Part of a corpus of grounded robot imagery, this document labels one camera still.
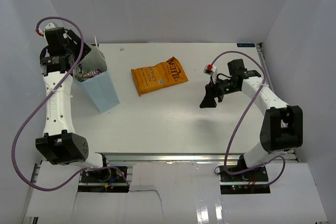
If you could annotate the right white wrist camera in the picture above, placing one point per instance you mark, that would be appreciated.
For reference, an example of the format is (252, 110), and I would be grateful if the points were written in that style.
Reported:
(211, 70)

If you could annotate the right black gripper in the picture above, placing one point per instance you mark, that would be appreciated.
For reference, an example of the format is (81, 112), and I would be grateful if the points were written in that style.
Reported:
(211, 90)

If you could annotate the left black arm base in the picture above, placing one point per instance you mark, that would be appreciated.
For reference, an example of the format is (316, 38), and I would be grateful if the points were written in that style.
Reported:
(105, 181)

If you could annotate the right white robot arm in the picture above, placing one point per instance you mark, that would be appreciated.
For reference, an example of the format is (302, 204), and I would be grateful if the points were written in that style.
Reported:
(282, 127)

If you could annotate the light blue paper bag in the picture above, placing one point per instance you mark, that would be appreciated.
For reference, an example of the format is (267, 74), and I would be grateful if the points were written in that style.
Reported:
(100, 89)

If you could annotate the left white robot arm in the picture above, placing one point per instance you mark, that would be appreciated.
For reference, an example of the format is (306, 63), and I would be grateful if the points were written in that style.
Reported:
(60, 145)

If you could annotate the blue table label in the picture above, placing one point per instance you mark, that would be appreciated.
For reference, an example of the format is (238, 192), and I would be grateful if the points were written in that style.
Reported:
(246, 45)

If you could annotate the brown purple M&M's packet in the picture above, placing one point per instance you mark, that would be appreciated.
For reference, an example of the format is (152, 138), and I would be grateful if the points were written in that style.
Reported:
(91, 74)

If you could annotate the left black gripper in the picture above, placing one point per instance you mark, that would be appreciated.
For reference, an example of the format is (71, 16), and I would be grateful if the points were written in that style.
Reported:
(72, 35)

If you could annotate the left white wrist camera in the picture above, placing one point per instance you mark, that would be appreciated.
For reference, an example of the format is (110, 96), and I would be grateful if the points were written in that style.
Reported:
(49, 26)

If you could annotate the aluminium front rail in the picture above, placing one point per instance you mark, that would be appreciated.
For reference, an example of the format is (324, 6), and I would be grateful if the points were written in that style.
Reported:
(166, 157)

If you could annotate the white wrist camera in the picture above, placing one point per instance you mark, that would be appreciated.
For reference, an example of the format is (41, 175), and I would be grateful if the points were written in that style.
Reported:
(49, 26)
(211, 70)

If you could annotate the orange Kettle chips bag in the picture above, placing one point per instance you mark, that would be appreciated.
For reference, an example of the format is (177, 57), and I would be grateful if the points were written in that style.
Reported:
(162, 75)

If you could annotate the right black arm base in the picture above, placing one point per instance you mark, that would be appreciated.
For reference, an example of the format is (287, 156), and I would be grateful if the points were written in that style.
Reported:
(252, 182)

